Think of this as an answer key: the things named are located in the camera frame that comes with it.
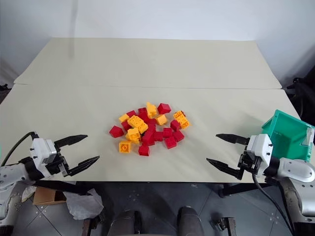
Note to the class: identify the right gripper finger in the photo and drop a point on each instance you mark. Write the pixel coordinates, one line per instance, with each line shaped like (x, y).
(233, 138)
(227, 169)

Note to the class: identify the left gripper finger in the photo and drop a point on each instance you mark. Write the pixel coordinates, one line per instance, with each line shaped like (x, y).
(71, 140)
(82, 165)

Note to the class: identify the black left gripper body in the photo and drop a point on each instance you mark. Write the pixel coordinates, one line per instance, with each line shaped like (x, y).
(56, 165)

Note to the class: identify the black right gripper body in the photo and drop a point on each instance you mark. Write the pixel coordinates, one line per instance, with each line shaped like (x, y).
(251, 163)

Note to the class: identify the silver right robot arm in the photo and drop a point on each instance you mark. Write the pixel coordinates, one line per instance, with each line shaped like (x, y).
(295, 169)

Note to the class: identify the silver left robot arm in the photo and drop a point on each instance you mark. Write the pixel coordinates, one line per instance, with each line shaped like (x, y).
(9, 173)

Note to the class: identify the brown cardboard box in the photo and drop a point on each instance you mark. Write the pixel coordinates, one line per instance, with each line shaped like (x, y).
(44, 196)

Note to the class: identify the green plastic bin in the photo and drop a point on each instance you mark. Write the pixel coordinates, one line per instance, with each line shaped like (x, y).
(283, 134)

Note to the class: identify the white crumpled paper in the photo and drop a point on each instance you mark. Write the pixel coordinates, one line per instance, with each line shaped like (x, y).
(29, 193)

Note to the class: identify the crumpled grey plastic bag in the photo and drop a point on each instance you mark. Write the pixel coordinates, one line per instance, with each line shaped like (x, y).
(83, 205)

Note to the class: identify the red plastic toy brick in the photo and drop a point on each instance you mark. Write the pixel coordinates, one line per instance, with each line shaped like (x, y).
(170, 142)
(144, 150)
(144, 118)
(179, 136)
(167, 132)
(164, 108)
(131, 113)
(151, 128)
(152, 122)
(148, 138)
(125, 126)
(158, 136)
(116, 131)
(175, 125)
(142, 110)

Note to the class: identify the dark rounded shape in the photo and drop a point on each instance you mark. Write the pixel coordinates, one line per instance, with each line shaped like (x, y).
(189, 221)

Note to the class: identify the black equipment beside table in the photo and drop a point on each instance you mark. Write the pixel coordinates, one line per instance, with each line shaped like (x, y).
(304, 91)

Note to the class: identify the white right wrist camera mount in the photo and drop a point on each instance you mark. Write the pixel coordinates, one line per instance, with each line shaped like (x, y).
(261, 147)

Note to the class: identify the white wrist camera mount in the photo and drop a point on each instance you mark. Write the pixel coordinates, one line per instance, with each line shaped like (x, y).
(261, 147)
(40, 150)

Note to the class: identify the black table frame bar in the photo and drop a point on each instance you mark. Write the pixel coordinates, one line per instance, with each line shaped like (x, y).
(236, 188)

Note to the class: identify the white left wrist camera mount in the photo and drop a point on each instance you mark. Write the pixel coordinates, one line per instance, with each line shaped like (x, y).
(40, 150)

